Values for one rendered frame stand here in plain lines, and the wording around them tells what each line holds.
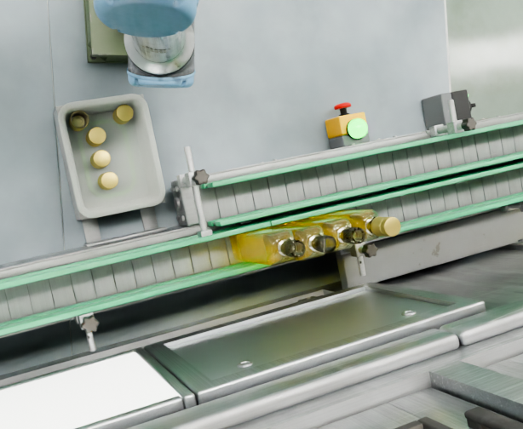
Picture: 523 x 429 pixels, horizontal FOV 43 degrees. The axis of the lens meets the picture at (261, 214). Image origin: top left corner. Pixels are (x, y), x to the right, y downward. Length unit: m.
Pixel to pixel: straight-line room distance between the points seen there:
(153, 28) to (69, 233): 0.67
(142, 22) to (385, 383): 0.53
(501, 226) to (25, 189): 1.07
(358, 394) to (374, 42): 1.03
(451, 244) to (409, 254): 0.12
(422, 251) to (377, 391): 0.73
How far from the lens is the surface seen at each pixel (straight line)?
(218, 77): 1.50
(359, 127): 1.50
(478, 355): 0.94
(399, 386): 0.88
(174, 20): 0.79
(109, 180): 1.35
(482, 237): 1.65
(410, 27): 1.75
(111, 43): 1.38
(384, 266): 1.49
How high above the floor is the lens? 2.14
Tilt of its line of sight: 68 degrees down
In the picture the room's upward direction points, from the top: 89 degrees clockwise
